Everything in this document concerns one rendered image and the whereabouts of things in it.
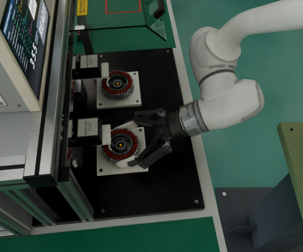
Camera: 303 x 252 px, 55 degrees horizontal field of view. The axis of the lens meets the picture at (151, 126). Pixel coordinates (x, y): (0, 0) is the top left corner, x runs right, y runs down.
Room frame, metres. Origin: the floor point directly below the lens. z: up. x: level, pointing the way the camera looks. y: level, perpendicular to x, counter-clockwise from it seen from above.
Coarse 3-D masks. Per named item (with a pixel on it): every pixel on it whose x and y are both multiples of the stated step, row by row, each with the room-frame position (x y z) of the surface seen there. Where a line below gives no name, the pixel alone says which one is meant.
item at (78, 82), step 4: (76, 80) 0.66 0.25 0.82; (80, 80) 0.66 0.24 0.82; (76, 84) 0.64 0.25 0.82; (80, 84) 0.64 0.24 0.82; (76, 88) 0.62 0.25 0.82; (80, 88) 0.63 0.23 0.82; (76, 92) 0.61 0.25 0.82; (80, 92) 0.61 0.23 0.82; (76, 96) 0.61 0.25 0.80; (80, 96) 0.61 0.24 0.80; (76, 100) 0.61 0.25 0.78; (80, 100) 0.61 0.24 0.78
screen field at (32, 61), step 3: (33, 42) 0.43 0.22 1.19; (33, 45) 0.42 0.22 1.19; (33, 48) 0.42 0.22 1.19; (36, 48) 0.43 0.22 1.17; (33, 51) 0.41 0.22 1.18; (36, 51) 0.42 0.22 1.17; (33, 54) 0.40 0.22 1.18; (36, 54) 0.42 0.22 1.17; (30, 57) 0.39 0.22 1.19; (33, 57) 0.40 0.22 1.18; (30, 60) 0.38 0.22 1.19; (33, 60) 0.39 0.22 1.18; (30, 63) 0.38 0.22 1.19; (33, 63) 0.39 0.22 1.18; (33, 66) 0.38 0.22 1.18; (33, 69) 0.38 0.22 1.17
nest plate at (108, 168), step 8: (136, 128) 0.49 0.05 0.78; (144, 136) 0.47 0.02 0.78; (128, 144) 0.44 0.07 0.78; (144, 144) 0.44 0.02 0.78; (104, 160) 0.38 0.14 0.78; (104, 168) 0.36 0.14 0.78; (112, 168) 0.36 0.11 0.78; (120, 168) 0.36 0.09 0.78; (128, 168) 0.36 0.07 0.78; (136, 168) 0.36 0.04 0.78
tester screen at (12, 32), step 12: (12, 0) 0.42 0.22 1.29; (24, 0) 0.47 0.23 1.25; (12, 12) 0.40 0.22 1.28; (24, 12) 0.45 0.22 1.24; (36, 12) 0.51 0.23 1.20; (12, 24) 0.38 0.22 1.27; (24, 24) 0.42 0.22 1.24; (12, 36) 0.36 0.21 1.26; (24, 36) 0.40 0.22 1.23; (36, 36) 0.45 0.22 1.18; (12, 48) 0.34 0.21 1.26; (24, 48) 0.38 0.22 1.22; (24, 60) 0.36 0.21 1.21; (36, 60) 0.41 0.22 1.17; (24, 72) 0.34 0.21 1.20
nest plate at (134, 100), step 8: (128, 72) 0.74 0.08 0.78; (136, 72) 0.74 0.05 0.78; (96, 80) 0.70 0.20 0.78; (136, 80) 0.70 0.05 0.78; (96, 88) 0.66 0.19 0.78; (136, 88) 0.66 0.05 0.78; (96, 96) 0.63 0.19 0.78; (104, 96) 0.62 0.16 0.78; (128, 96) 0.62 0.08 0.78; (136, 96) 0.62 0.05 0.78; (96, 104) 0.59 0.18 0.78; (104, 104) 0.59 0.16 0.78; (112, 104) 0.59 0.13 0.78; (120, 104) 0.59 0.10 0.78; (128, 104) 0.59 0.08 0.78; (136, 104) 0.59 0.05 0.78
